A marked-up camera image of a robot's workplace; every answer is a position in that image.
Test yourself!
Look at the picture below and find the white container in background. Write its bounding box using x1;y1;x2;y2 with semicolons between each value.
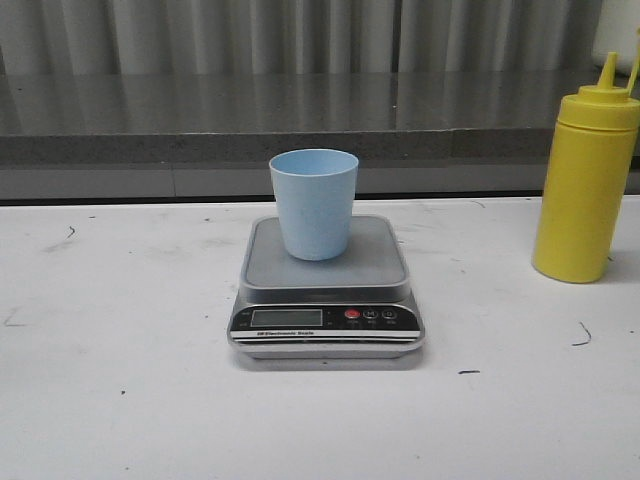
591;0;640;76

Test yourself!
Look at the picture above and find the yellow squeeze bottle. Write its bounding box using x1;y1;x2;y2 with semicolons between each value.
532;51;639;284

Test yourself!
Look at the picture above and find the light blue plastic cup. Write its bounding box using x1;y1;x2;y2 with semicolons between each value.
269;149;359;261

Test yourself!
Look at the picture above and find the silver digital kitchen scale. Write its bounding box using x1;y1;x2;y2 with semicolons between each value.
227;215;426;363

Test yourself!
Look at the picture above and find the grey steel counter shelf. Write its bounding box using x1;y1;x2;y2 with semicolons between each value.
1;70;597;204

